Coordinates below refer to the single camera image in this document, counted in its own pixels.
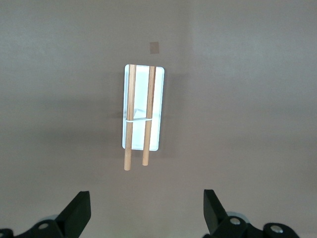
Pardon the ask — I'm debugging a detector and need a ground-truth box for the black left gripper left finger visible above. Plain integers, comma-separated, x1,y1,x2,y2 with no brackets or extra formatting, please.
0,190,92,238

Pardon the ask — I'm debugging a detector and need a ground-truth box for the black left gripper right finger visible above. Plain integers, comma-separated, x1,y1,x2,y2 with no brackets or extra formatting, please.
203,189,301,238

